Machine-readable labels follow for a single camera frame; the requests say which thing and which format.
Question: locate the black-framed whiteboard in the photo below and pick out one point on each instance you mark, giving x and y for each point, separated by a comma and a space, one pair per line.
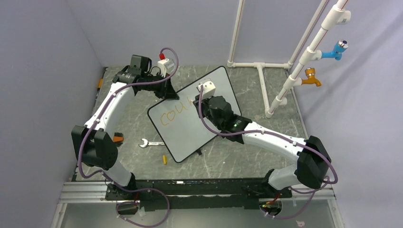
177, 121

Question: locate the orange tap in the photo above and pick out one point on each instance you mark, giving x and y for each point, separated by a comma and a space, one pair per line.
311, 77

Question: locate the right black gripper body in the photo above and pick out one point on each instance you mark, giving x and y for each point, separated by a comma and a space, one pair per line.
206, 112

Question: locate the white pvc pipe frame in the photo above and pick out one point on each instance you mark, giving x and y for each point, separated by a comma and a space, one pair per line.
274, 32

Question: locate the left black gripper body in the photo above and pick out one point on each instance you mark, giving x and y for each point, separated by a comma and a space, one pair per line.
158, 88

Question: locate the silver wrench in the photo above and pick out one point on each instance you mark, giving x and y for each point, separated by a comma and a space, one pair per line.
146, 143

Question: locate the blue tap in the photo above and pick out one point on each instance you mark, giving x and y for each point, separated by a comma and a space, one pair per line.
340, 47

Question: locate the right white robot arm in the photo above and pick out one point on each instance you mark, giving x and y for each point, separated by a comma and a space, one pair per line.
310, 160

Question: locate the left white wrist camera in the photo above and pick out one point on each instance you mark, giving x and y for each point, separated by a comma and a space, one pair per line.
166, 65

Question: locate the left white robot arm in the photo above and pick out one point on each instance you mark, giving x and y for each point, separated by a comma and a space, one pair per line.
93, 142

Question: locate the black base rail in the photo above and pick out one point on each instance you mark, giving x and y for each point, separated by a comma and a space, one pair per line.
246, 193

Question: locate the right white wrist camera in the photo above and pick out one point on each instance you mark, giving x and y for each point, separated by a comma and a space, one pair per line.
207, 89

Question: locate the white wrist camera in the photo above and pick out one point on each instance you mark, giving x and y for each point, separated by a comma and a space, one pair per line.
166, 65
207, 89

